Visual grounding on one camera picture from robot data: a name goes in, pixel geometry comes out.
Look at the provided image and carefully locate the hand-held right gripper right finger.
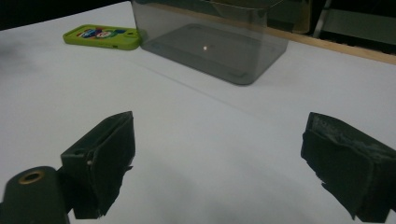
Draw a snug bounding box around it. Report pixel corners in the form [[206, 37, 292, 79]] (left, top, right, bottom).
[[300, 111, 396, 224]]

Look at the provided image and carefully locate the white metal stand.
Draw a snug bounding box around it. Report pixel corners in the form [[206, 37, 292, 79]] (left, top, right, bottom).
[[312, 0, 396, 47]]

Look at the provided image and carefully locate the white table mat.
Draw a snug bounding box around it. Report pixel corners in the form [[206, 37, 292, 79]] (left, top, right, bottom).
[[0, 0, 396, 224]]

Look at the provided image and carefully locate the grey transparent plastic box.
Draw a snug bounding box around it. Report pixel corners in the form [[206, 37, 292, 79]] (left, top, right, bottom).
[[130, 0, 290, 86]]

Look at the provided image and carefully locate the green cartoon phone case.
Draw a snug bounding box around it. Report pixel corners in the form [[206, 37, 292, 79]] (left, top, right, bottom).
[[63, 23, 143, 51]]

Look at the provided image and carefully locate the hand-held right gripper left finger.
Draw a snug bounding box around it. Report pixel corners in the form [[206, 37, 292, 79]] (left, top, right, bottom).
[[59, 110, 136, 219]]

